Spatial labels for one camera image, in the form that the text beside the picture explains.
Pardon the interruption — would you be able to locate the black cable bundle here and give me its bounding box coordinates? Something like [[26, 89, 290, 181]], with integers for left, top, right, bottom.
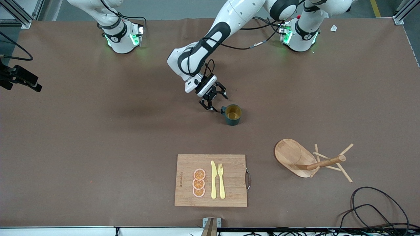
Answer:
[[189, 227, 420, 236]]

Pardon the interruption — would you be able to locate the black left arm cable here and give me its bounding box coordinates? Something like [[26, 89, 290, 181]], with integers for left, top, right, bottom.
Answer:
[[186, 16, 286, 78]]

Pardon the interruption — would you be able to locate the metal mount bracket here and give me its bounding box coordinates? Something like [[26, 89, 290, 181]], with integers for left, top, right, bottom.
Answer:
[[203, 217, 222, 236]]

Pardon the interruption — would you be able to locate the wooden cutting board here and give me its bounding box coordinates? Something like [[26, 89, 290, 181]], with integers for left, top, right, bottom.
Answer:
[[174, 154, 251, 207]]

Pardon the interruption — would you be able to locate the black looped cable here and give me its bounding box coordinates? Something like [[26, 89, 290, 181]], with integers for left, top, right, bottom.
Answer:
[[350, 186, 410, 232], [337, 204, 399, 236]]

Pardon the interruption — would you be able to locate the white table edge rail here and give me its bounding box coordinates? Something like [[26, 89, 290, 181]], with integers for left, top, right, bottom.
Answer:
[[0, 226, 204, 236]]

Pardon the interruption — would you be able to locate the yellow plastic knife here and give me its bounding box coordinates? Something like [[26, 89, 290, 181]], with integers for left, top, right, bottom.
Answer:
[[211, 160, 218, 200]]

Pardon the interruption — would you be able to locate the black base cable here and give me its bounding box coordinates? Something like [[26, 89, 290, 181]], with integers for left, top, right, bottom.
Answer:
[[252, 16, 286, 35], [98, 0, 147, 32]]

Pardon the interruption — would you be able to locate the yellow plastic fork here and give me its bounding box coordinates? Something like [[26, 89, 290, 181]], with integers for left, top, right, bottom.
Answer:
[[218, 163, 226, 200]]

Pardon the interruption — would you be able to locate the dark green cup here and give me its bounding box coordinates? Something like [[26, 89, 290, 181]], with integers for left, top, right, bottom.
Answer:
[[220, 104, 243, 127]]

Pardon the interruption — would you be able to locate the aluminium frame profile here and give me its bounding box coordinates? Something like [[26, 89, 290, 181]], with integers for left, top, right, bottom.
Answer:
[[393, 0, 420, 25], [0, 0, 45, 29]]

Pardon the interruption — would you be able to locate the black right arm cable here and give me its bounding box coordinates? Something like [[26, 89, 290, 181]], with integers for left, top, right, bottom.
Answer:
[[0, 31, 34, 62]]

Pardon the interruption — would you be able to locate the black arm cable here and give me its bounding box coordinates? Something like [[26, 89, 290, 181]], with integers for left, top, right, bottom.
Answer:
[[0, 31, 34, 62], [186, 16, 286, 78]]

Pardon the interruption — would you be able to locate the wooden cup rack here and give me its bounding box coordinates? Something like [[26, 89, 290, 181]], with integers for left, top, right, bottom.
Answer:
[[274, 138, 354, 183]]

